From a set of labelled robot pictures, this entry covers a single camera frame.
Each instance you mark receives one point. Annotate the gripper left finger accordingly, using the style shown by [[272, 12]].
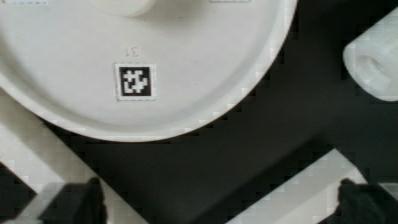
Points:
[[76, 207]]

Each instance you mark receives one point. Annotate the white round table top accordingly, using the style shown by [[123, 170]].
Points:
[[131, 68]]

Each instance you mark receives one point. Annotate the white cylindrical table leg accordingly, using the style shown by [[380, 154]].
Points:
[[370, 58]]

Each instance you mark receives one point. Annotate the white fence bar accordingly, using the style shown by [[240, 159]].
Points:
[[302, 201], [46, 165]]

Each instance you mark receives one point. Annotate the white front fence bar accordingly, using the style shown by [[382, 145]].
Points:
[[302, 201]]

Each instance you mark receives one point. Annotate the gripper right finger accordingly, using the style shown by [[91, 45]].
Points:
[[366, 204]]

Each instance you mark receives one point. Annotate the white left fence bar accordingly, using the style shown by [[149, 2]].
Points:
[[46, 165]]

